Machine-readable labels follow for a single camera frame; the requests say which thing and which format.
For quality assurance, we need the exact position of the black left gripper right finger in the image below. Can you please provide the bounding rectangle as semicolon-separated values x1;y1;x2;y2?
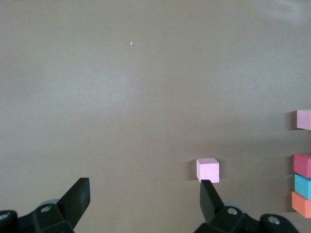
194;179;299;233

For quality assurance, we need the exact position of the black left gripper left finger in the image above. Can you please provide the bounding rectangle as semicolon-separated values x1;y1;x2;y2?
0;177;91;233

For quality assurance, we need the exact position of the orange foam cube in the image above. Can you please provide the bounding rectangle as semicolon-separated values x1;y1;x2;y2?
291;191;311;219

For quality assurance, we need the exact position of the cyan foam cube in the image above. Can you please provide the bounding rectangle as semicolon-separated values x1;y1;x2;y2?
294;173;311;200

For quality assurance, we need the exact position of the red foam cube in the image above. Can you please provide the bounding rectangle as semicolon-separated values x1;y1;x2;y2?
293;153;311;178

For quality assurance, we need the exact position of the pink foam cube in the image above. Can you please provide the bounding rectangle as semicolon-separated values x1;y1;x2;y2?
296;109;311;130
196;157;220;183

